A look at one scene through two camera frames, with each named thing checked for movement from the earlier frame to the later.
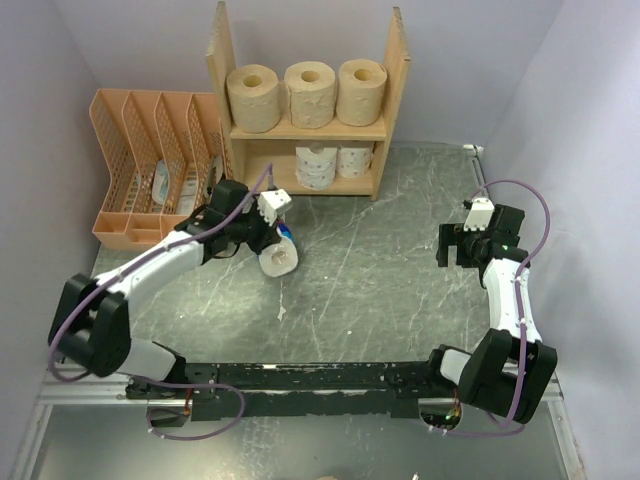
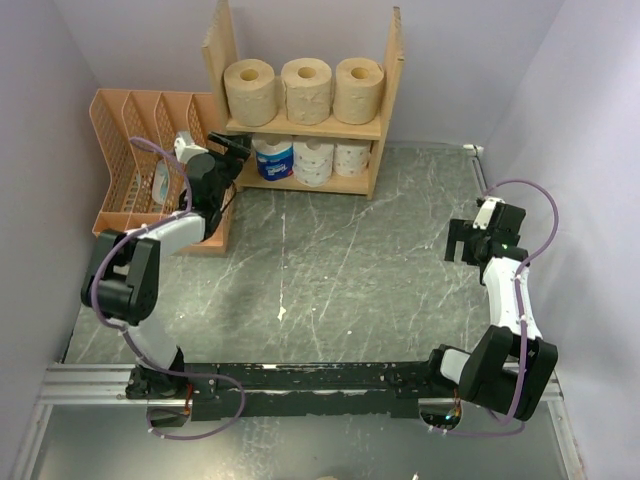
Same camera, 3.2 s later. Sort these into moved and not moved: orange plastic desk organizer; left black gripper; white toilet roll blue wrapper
Moved: left black gripper; white toilet roll blue wrapper
Not moved: orange plastic desk organizer
